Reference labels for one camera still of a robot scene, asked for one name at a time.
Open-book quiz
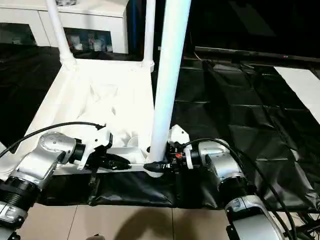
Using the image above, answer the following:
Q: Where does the white plastic table leg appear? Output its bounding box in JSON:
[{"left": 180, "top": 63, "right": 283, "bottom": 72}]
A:
[
  {"left": 0, "top": 142, "right": 10, "bottom": 180},
  {"left": 142, "top": 0, "right": 157, "bottom": 71},
  {"left": 44, "top": 0, "right": 77, "bottom": 71},
  {"left": 147, "top": 0, "right": 192, "bottom": 165}
]

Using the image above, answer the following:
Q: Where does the black mat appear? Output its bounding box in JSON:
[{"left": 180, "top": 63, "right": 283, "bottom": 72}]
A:
[{"left": 0, "top": 44, "right": 320, "bottom": 211}]

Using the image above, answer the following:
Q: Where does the long black bar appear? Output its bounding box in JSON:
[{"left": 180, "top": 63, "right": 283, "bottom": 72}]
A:
[{"left": 194, "top": 46, "right": 320, "bottom": 62}]

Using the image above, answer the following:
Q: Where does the white flat board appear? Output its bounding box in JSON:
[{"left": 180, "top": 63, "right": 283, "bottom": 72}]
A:
[{"left": 273, "top": 66, "right": 320, "bottom": 126}]

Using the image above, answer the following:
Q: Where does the black backdrop cloth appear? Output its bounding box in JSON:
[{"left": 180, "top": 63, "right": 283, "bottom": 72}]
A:
[{"left": 127, "top": 0, "right": 320, "bottom": 60}]

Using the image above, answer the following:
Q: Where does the black and white bag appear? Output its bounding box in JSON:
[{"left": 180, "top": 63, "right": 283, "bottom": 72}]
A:
[{"left": 54, "top": 0, "right": 80, "bottom": 6}]

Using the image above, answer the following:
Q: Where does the white glass-door cabinet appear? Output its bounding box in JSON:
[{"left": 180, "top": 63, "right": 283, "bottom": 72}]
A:
[{"left": 0, "top": 0, "right": 130, "bottom": 55}]

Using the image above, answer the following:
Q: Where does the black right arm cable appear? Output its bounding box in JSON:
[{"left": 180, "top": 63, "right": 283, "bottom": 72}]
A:
[{"left": 183, "top": 137, "right": 298, "bottom": 240}]

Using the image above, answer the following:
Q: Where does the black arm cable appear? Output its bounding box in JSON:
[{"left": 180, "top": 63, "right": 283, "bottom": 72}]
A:
[
  {"left": 0, "top": 121, "right": 107, "bottom": 158},
  {"left": 183, "top": 137, "right": 298, "bottom": 240}
]

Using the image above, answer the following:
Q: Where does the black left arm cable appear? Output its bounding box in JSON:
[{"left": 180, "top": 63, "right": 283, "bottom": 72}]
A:
[{"left": 0, "top": 121, "right": 107, "bottom": 158}]

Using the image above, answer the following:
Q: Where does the black cable bundle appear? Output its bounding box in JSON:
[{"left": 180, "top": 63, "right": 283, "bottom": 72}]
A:
[{"left": 297, "top": 209, "right": 320, "bottom": 240}]

